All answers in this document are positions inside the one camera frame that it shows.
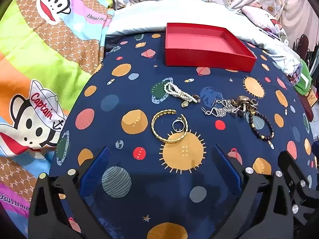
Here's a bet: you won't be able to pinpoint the gold wristwatch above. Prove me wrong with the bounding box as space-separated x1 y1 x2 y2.
230 95 258 117

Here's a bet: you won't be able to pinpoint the silver ring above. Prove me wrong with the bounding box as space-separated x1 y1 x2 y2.
172 118 186 132

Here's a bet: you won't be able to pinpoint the dark chairs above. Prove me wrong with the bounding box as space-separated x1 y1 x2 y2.
291 34 317 64

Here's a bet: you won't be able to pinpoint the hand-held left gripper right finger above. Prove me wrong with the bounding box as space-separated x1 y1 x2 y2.
211 143 294 239

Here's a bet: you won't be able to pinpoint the dark bead bracelet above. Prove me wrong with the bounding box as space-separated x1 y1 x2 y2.
247 110 275 150

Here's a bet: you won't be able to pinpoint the white pillow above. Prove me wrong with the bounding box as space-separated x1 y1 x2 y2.
106 0 302 65

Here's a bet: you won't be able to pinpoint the silver chain necklace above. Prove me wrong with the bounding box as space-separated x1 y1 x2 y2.
201 98 240 117

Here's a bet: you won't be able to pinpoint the beige curtain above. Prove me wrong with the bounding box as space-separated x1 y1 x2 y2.
285 0 318 31

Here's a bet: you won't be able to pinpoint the pink printed pillow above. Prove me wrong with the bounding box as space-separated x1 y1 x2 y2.
241 4 290 44

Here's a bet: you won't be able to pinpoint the white pearl bracelet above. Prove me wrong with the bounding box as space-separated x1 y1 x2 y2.
163 82 201 108

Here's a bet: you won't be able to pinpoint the green cloth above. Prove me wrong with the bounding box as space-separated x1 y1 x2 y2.
293 59 315 95

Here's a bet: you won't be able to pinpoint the colourful cartoon monkey blanket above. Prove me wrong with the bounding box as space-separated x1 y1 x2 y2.
0 0 115 239

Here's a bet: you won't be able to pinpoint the gold bangle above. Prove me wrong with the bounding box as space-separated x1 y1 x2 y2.
151 109 188 144

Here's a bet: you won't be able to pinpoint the navy planet print blanket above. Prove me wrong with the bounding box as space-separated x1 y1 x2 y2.
48 31 319 239

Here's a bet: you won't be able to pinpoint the red cardboard box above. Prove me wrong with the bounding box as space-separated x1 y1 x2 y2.
164 22 258 73

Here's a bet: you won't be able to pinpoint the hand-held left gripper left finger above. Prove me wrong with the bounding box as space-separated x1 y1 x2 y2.
28 146 111 239

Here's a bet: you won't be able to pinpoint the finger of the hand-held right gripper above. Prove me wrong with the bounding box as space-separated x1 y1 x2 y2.
277 150 319 229

